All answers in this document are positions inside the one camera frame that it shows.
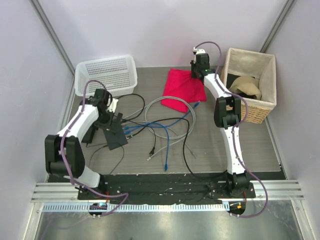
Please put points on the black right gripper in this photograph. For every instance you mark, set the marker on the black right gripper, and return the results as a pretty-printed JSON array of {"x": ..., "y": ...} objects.
[{"x": 193, "y": 76}]

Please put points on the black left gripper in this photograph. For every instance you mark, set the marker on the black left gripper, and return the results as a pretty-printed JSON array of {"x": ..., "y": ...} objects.
[{"x": 105, "y": 125}]

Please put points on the black network switch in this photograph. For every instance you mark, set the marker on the black network switch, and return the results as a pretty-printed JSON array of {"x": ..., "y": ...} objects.
[{"x": 115, "y": 138}]

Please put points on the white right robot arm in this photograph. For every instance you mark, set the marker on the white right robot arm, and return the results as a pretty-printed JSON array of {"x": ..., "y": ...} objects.
[{"x": 227, "y": 117}]

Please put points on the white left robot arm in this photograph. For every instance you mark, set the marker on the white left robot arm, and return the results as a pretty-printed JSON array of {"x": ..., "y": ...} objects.
[{"x": 63, "y": 152}]

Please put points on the black power adapter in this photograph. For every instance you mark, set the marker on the black power adapter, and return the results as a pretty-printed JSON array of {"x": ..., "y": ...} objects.
[{"x": 89, "y": 135}]

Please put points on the red folded cloth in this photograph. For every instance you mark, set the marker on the red folded cloth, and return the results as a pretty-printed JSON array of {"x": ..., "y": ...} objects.
[{"x": 180, "y": 84}]

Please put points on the beige cloth in basket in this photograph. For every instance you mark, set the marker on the beige cloth in basket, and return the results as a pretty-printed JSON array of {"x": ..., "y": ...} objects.
[{"x": 246, "y": 85}]

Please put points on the wicker basket with liner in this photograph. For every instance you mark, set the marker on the wicker basket with liner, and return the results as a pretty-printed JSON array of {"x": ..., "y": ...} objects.
[{"x": 252, "y": 75}]

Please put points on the white perforated plastic basket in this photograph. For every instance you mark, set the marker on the white perforated plastic basket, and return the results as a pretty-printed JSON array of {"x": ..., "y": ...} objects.
[{"x": 118, "y": 74}]

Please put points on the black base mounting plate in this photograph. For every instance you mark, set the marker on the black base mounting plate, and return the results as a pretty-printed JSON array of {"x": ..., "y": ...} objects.
[{"x": 170, "y": 189}]

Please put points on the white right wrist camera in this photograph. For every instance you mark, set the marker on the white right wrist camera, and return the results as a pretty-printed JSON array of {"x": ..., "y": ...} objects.
[{"x": 197, "y": 51}]

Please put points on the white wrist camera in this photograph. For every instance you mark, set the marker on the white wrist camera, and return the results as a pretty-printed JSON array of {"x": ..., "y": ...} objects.
[
  {"x": 112, "y": 106},
  {"x": 197, "y": 51}
]

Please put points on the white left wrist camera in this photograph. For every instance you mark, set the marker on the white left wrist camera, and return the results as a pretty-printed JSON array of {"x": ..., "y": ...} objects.
[{"x": 112, "y": 106}]

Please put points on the aluminium front rail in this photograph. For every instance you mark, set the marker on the aluminium front rail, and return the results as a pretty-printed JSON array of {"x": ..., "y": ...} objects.
[{"x": 64, "y": 197}]

